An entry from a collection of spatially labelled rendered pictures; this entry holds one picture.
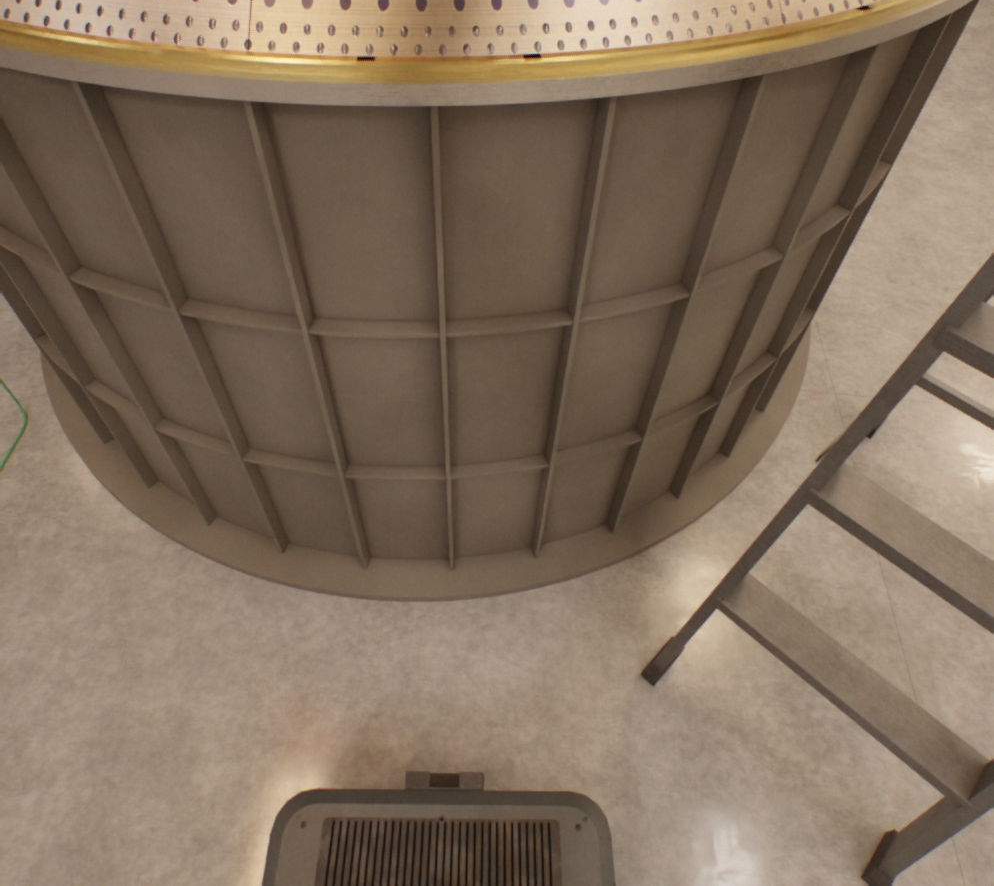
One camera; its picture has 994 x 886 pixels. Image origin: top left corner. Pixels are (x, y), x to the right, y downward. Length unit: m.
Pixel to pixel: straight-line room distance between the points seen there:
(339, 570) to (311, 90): 1.14
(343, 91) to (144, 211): 0.36
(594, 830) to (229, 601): 0.90
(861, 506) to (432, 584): 0.90
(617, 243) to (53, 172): 0.75
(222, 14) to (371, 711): 1.25
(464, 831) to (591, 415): 0.69
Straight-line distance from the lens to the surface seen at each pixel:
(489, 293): 1.00
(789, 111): 1.07
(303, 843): 1.29
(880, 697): 1.43
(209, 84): 0.82
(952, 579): 1.20
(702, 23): 0.87
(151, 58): 0.85
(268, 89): 0.80
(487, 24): 0.80
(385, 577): 1.65
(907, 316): 2.56
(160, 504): 1.87
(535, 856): 1.26
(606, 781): 1.56
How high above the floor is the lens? 1.51
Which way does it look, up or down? 50 degrees down
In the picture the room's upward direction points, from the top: 3 degrees clockwise
